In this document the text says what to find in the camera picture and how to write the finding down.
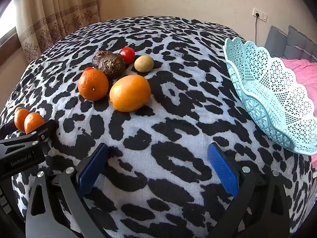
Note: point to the white wall socket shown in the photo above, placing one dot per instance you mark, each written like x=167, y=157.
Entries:
x=262, y=14

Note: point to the pink blanket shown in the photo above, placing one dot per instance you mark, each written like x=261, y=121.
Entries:
x=304, y=72

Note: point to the grey cushion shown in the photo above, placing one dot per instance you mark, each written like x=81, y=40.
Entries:
x=297, y=42

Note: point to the leopard print blanket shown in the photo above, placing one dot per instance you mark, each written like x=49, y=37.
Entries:
x=173, y=129

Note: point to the navel orange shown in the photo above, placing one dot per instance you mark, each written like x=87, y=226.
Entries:
x=93, y=84

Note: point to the tan round kiwi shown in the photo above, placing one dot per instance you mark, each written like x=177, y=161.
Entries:
x=144, y=63

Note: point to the large smooth orange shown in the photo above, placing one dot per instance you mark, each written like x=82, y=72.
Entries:
x=130, y=93

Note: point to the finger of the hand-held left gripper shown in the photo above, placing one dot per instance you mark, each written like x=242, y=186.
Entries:
x=42, y=130
x=7, y=128

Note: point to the small dark passion fruit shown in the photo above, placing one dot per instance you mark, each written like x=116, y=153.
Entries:
x=97, y=57

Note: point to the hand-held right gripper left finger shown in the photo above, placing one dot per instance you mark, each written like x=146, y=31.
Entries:
x=94, y=168

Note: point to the red tomato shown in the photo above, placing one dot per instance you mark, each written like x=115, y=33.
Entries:
x=127, y=54
x=88, y=69

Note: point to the large dark passion fruit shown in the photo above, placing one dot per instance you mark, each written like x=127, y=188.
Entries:
x=111, y=65

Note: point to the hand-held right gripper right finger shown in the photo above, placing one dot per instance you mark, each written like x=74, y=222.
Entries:
x=223, y=168

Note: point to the wooden window frame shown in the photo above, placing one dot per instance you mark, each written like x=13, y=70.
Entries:
x=7, y=36

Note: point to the light blue plastic basket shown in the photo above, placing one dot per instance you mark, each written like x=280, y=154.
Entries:
x=272, y=99

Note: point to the beige patterned curtain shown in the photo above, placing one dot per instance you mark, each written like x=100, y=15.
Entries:
x=49, y=17

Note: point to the small tangerine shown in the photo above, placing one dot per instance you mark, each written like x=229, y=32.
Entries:
x=33, y=122
x=19, y=120

